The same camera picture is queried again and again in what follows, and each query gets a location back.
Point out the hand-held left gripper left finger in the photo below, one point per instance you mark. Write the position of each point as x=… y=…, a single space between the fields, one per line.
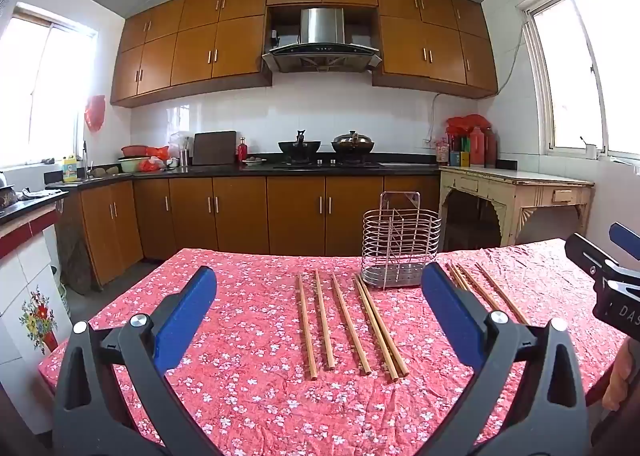
x=185 y=316

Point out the dark red bottle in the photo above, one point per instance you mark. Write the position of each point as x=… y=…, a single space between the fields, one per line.
x=491 y=150

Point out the white mug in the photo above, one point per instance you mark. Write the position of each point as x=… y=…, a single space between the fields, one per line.
x=591 y=151

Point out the yellow blue box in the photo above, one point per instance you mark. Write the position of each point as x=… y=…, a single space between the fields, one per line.
x=460 y=159

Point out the green white plastic bucket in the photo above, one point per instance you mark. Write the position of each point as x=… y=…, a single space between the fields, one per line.
x=61 y=293

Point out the window with white frame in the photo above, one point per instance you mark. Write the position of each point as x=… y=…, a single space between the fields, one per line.
x=50 y=85

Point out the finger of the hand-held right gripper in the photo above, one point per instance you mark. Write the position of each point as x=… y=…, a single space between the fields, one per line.
x=625 y=238
x=587 y=256

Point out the black pot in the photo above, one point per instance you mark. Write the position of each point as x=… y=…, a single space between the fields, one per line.
x=9 y=197

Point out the wok with metal lid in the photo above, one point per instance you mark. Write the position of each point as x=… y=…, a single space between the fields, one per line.
x=352 y=141

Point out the steel range hood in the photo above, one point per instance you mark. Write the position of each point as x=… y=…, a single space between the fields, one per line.
x=322 y=25

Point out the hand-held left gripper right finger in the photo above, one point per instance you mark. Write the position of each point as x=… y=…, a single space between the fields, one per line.
x=452 y=316

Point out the red label bottle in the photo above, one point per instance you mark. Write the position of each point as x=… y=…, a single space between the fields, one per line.
x=442 y=153

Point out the red glass bottle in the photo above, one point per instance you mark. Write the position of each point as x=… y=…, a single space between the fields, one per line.
x=242 y=151

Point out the person's right hand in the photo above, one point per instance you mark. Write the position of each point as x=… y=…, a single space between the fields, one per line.
x=617 y=381

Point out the dark wooden cutting board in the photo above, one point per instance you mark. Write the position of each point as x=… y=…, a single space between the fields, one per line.
x=214 y=148

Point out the cream wooden side table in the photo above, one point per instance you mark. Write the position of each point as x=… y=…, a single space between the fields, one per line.
x=515 y=196

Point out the wooden base cabinet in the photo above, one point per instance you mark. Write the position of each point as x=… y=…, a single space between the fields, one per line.
x=295 y=216

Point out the red plastic bag on wall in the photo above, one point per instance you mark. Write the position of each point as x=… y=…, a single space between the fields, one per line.
x=95 y=113

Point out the metal canister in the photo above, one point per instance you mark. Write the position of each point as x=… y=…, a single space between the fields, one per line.
x=185 y=158

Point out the black kitchen countertop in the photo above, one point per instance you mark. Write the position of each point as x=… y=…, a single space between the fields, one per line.
x=225 y=169

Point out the red bag over bottles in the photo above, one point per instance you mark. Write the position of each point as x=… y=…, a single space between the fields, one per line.
x=465 y=123

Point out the large sliding window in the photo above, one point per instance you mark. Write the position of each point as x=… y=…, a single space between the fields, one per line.
x=600 y=60

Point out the small white plate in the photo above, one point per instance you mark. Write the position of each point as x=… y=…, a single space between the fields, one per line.
x=255 y=161

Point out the green plastic basin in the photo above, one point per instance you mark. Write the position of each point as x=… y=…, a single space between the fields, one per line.
x=131 y=164

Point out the yellow dish soap bottle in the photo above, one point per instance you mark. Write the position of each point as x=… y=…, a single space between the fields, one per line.
x=70 y=170

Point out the metal faucet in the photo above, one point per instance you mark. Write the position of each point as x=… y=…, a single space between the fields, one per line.
x=85 y=155

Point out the grey cloth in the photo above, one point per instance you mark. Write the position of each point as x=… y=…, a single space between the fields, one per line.
x=34 y=194

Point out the black wok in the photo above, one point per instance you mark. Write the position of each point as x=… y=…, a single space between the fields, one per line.
x=299 y=148

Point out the red floral tablecloth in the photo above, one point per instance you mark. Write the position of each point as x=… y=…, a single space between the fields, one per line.
x=250 y=386

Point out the white tiled counter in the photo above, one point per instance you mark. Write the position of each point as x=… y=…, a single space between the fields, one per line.
x=30 y=261

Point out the crumpled red plastic bag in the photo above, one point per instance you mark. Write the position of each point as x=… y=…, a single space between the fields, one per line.
x=155 y=155

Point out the black gas stove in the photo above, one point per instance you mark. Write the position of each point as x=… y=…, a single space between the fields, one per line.
x=325 y=165

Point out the large red plastic bottle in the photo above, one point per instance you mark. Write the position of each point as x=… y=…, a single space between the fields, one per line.
x=476 y=148

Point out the wooden upper wall cabinet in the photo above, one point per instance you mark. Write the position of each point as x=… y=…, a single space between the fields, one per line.
x=200 y=50

